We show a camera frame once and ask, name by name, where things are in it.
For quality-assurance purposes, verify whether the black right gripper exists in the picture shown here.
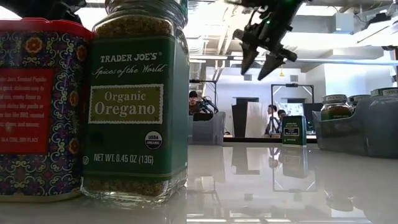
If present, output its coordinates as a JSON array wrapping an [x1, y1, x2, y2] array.
[[232, 12, 298, 82]]

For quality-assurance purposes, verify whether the red paprika spice tin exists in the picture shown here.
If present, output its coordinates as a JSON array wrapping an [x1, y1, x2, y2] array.
[[0, 17, 96, 203]]

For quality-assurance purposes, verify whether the person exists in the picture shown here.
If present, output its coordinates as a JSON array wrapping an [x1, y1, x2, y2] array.
[[265, 105, 280, 135], [277, 109, 289, 125], [188, 90, 208, 115]]

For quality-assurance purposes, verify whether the black panel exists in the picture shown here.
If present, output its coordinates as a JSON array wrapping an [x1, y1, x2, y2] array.
[[231, 96, 259, 138]]

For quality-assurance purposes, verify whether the grey ceiling air unit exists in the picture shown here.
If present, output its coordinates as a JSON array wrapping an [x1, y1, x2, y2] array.
[[295, 12, 355, 34]]

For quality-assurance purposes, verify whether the grey translucent plastic bin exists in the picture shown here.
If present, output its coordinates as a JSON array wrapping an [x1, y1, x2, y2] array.
[[188, 111, 227, 146], [312, 95, 398, 159]]

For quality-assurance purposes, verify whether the black table frame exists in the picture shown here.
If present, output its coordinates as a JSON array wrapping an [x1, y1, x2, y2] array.
[[223, 136, 318, 144]]

